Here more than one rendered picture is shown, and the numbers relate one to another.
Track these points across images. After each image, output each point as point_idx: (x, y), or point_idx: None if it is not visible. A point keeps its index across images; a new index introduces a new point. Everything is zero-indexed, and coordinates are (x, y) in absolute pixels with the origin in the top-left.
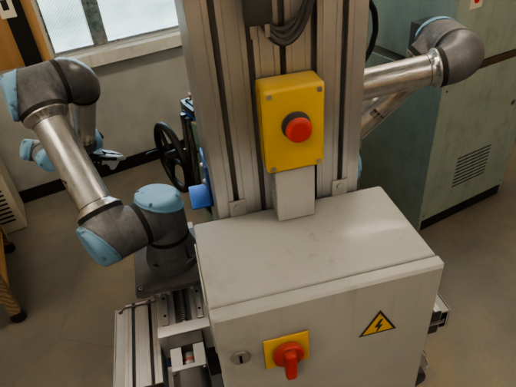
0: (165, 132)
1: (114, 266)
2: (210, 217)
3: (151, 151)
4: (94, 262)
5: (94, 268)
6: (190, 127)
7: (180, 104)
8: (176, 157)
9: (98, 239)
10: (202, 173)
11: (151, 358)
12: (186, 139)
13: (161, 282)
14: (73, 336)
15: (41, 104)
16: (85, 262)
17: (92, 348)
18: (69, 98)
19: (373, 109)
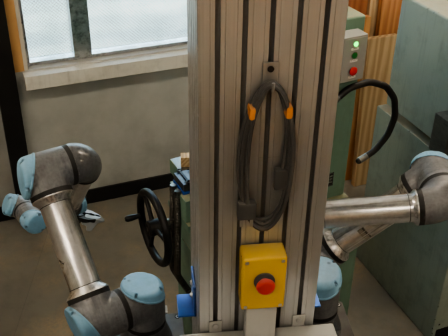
0: (151, 203)
1: (60, 329)
2: (183, 290)
3: (132, 215)
4: (37, 319)
5: (37, 327)
6: (178, 200)
7: (170, 163)
8: (159, 227)
9: (86, 322)
10: (182, 240)
11: None
12: (173, 210)
13: None
14: None
15: (53, 190)
16: (27, 319)
17: None
18: (75, 183)
19: (361, 227)
